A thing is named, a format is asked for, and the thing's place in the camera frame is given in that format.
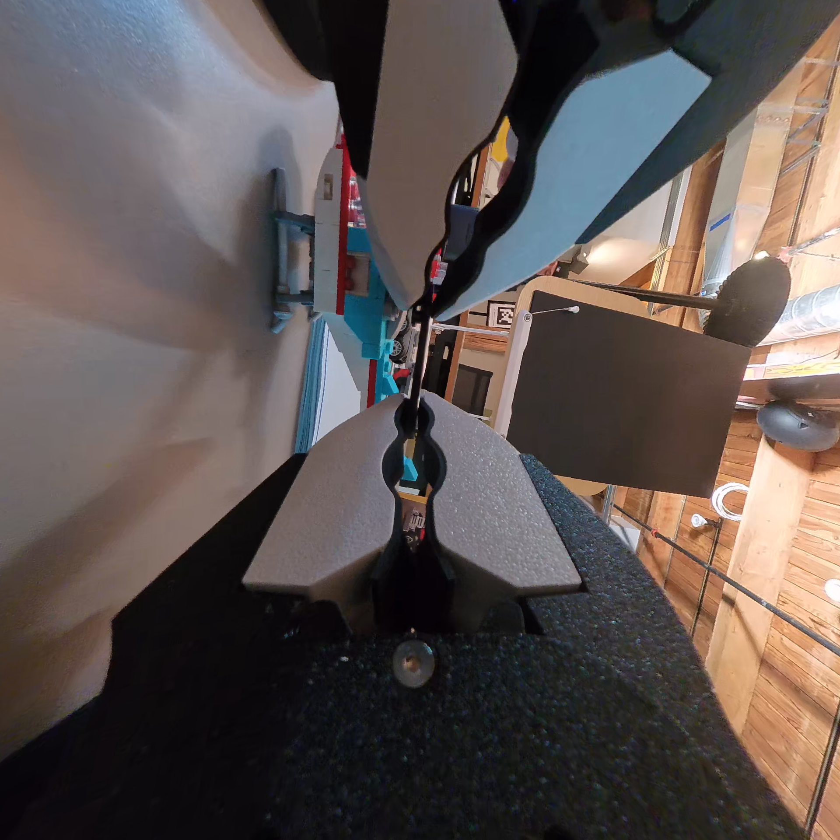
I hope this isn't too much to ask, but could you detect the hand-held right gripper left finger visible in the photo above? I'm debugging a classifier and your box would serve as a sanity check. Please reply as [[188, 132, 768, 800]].
[[243, 392, 413, 634]]

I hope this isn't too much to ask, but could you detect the black rotor blade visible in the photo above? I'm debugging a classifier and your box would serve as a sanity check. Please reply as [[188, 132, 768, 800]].
[[402, 289, 439, 439]]

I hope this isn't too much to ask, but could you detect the black round lamp on pole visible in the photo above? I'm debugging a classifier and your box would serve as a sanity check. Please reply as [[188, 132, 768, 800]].
[[571, 258, 793, 349]]

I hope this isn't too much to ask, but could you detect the teal brick helicopter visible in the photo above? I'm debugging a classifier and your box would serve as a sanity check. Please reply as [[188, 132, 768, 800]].
[[268, 131, 437, 503]]

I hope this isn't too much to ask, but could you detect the black dome fixture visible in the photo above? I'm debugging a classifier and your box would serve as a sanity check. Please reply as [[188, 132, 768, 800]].
[[756, 400, 840, 454]]

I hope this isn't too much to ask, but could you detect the black panel wooden frame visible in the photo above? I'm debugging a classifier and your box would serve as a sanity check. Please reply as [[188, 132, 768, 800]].
[[502, 274, 754, 501]]

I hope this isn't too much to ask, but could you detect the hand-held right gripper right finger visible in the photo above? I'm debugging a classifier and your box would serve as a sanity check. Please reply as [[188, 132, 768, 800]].
[[419, 391, 585, 634]]

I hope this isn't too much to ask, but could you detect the silver ventilation duct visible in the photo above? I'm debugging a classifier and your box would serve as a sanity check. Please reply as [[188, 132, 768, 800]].
[[697, 112, 840, 345]]

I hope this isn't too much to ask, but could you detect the coiled white cable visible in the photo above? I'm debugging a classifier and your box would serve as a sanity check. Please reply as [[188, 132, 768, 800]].
[[710, 482, 750, 524]]

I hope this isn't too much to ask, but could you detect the open instruction booklet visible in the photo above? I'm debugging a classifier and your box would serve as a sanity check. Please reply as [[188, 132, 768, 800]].
[[294, 315, 378, 454]]

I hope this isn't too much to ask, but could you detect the black metal rod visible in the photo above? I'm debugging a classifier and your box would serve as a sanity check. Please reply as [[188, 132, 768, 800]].
[[613, 504, 840, 657]]

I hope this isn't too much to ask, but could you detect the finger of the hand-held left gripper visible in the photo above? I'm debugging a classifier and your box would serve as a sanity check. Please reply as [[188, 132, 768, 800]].
[[432, 49, 714, 324], [357, 0, 521, 311]]

